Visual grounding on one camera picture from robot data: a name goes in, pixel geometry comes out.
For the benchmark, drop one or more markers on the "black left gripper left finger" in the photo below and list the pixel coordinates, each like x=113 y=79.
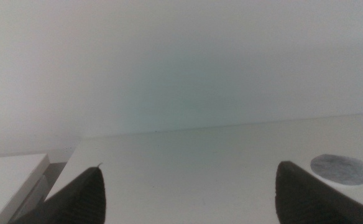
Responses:
x=79 y=199

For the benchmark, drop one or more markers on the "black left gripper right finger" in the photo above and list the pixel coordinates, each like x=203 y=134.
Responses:
x=306 y=202

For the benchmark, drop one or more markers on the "round grey cup mat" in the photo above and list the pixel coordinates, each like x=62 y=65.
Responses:
x=341 y=169

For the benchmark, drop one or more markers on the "white side table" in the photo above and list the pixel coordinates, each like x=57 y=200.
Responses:
x=7 y=180

